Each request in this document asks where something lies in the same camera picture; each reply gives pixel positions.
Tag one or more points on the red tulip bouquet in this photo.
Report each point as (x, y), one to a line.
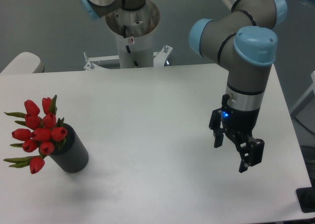
(42, 131)

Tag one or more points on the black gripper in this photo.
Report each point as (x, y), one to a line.
(237, 126)

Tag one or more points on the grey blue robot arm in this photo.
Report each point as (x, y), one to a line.
(243, 43)

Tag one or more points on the white chair back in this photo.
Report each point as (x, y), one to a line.
(24, 63)

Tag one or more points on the dark grey ribbed vase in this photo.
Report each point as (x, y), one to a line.
(73, 156)

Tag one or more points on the white table leg frame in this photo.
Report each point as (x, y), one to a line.
(304, 99)

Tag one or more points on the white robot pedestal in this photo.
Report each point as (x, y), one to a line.
(134, 35)

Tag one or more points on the black device at table edge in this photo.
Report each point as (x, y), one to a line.
(306, 198)

